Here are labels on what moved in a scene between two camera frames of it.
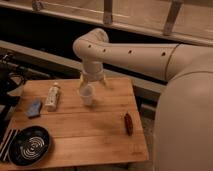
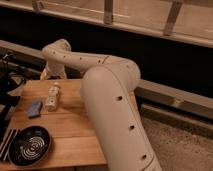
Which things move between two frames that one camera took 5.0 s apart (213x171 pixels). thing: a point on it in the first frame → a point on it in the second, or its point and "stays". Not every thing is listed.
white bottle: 52,96 stays
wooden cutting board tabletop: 107,132 stays
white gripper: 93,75 → 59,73
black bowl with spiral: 29,146 stays
